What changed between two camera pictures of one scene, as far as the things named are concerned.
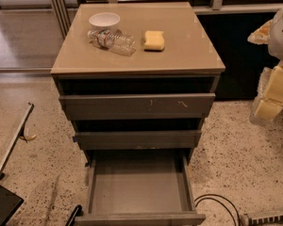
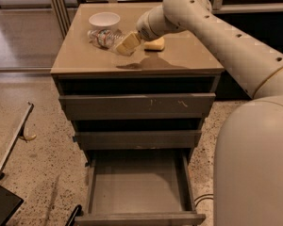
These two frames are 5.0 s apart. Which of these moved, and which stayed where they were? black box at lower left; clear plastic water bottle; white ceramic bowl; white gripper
Moved: white gripper
Stayed: clear plastic water bottle; black box at lower left; white ceramic bowl
